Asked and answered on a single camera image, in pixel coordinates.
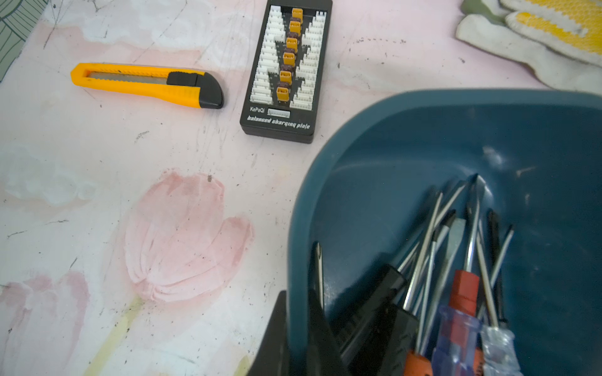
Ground black balanced charging board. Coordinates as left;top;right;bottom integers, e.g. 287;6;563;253
240;0;332;144

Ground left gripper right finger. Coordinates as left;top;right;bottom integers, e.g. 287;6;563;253
307;290;350;376

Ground yellow utility knife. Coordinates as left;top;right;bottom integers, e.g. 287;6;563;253
71;64;224;109

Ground slim black handle screwdriver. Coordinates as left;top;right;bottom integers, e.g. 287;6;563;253
314;242;325;309

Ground orange handle screwdriver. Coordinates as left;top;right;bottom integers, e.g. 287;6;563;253
404;227;441;375

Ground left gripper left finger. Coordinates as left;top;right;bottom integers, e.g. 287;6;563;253
247;291;288;376

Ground yellow white work gloves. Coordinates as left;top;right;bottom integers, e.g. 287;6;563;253
456;0;601;95

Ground black grey handle screwdriver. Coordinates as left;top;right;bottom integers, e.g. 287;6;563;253
335;183;467;375

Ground clear handle screwdriver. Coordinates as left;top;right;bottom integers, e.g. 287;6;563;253
475;230;522;376

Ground teal plastic storage box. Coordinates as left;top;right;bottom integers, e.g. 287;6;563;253
286;88;602;376

